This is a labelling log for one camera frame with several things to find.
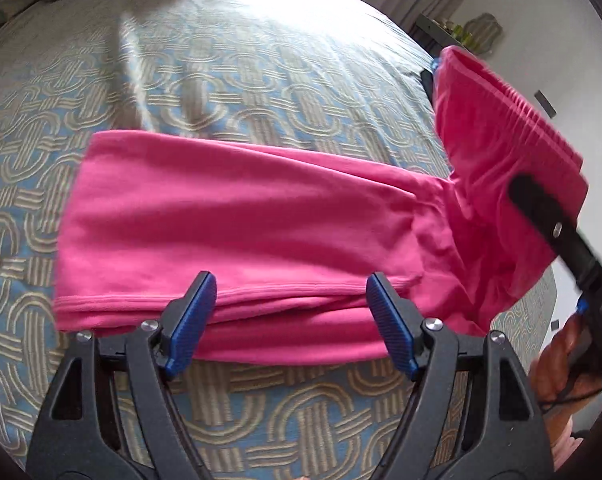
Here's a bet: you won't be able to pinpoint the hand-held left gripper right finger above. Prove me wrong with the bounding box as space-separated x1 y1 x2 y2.
367 272 556 480

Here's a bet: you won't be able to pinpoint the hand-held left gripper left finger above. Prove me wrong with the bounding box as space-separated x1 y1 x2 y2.
23 271 216 480

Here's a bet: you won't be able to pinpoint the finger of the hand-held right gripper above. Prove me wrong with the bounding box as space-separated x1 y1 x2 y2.
506 174 602 288

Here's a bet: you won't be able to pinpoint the pink pants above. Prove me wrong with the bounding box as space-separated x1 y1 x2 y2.
53 45 590 364

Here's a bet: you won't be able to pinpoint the person's right hand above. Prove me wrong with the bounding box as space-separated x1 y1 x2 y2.
528 316 602 413

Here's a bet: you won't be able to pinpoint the folded black garment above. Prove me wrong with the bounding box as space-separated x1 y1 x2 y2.
419 67 439 107

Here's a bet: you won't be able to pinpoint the green items on shelf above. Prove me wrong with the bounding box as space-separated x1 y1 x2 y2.
443 17 482 43

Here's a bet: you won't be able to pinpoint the patterned blue beige bedspread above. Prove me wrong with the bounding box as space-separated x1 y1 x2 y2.
0 0 558 480

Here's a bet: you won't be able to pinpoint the grey wall plate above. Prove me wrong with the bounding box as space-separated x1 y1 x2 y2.
534 89 554 119

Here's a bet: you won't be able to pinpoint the dark wall shelf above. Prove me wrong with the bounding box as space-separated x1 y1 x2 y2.
415 14 506 57

